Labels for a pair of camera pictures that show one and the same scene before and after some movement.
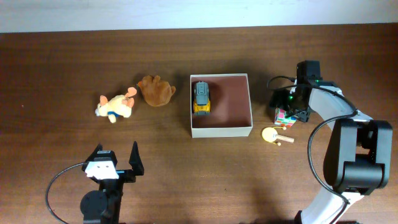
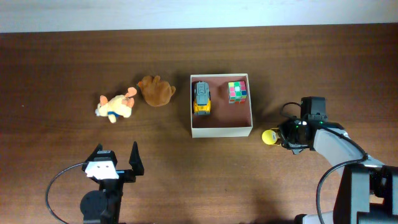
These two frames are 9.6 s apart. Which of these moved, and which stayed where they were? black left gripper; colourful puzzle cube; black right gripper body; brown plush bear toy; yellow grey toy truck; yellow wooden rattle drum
Moved: colourful puzzle cube; black right gripper body
Stayed: yellow grey toy truck; yellow wooden rattle drum; brown plush bear toy; black left gripper
